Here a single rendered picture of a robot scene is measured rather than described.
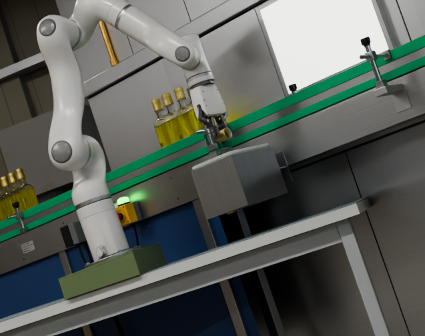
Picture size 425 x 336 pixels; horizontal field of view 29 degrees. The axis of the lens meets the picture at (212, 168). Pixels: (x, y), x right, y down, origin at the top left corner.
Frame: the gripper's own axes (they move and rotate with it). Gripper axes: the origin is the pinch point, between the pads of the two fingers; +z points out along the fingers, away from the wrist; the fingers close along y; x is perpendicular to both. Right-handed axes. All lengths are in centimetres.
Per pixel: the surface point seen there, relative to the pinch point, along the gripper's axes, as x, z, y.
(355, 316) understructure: -5, 71, -42
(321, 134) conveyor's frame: 20.6, 10.9, -21.6
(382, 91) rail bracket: 51, 8, -11
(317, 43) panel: 20.0, -19.1, -39.9
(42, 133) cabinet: -273, -80, -162
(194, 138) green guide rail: -21.0, -4.0, -12.7
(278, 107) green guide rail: 8.1, -2.7, -23.0
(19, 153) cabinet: -292, -73, -153
